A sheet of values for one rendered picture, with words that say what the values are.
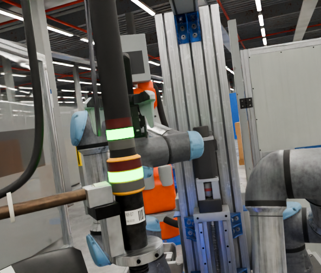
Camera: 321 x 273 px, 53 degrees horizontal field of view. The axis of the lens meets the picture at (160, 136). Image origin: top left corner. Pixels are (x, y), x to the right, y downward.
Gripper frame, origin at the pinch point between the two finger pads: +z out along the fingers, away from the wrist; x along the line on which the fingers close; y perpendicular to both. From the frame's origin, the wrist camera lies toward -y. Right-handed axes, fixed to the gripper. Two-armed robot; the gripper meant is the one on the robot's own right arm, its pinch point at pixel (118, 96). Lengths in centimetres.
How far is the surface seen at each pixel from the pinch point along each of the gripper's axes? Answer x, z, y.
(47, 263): 14.6, -1.6, 24.2
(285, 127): -93, -157, 20
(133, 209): -0.6, 9.7, 14.6
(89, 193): 3.9, 11.6, 11.6
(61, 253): 13.1, -3.9, 23.9
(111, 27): -1.1, 9.4, -7.4
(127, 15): 8, -1112, -371
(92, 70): 2.1, 8.1, -3.0
